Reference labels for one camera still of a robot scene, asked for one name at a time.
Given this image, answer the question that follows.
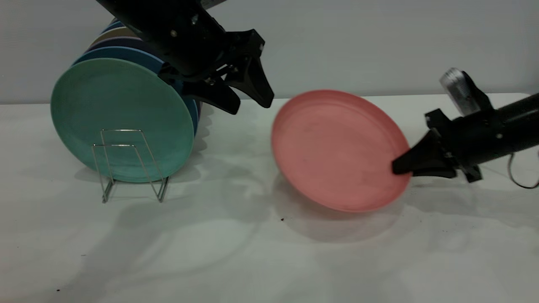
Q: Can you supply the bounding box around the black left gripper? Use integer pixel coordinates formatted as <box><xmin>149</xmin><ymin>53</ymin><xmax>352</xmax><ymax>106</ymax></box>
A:
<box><xmin>159</xmin><ymin>11</ymin><xmax>275</xmax><ymax>115</ymax></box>

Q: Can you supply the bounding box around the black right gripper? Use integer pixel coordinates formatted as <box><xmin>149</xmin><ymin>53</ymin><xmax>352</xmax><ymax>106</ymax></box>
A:
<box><xmin>392</xmin><ymin>109</ymin><xmax>506</xmax><ymax>183</ymax></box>

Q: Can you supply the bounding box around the pink plate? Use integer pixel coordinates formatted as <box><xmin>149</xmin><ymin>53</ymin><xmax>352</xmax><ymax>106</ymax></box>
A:
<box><xmin>271</xmin><ymin>89</ymin><xmax>412</xmax><ymax>213</ymax></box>

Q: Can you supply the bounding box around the green plate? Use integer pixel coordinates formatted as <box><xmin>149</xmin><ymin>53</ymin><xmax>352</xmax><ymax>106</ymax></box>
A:
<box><xmin>51</xmin><ymin>58</ymin><xmax>195</xmax><ymax>184</ymax></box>

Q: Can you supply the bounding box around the blue plate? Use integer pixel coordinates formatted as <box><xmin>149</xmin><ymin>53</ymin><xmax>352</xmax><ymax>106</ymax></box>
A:
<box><xmin>74</xmin><ymin>46</ymin><xmax>199</xmax><ymax>135</ymax></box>
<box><xmin>101</xmin><ymin>20</ymin><xmax>128</xmax><ymax>34</ymax></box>

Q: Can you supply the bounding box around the dark purple plate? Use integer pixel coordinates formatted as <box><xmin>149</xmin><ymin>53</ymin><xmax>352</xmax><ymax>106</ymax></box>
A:
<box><xmin>86</xmin><ymin>37</ymin><xmax>153</xmax><ymax>53</ymax></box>

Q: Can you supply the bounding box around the beige plate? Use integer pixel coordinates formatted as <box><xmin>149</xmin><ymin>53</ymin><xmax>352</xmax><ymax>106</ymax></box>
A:
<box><xmin>91</xmin><ymin>27</ymin><xmax>140</xmax><ymax>45</ymax></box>

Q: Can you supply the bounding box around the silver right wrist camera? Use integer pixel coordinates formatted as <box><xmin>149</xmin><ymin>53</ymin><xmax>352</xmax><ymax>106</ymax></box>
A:
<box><xmin>440</xmin><ymin>67</ymin><xmax>493</xmax><ymax>117</ymax></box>

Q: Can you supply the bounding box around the thin black cable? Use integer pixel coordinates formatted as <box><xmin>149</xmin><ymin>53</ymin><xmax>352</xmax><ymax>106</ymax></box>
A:
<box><xmin>507</xmin><ymin>152</ymin><xmax>539</xmax><ymax>189</ymax></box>

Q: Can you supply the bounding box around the metal wire plate rack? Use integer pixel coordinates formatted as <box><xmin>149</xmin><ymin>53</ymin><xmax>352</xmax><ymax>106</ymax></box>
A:
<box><xmin>92</xmin><ymin>129</ymin><xmax>171</xmax><ymax>204</ymax></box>

